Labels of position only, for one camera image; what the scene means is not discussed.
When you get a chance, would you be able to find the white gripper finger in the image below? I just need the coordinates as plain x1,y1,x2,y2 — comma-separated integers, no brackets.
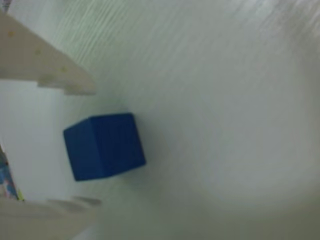
0,11,97,96
0,196,102,240

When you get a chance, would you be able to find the small blue cube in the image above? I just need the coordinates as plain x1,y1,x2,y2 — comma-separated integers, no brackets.
62,112,147,182

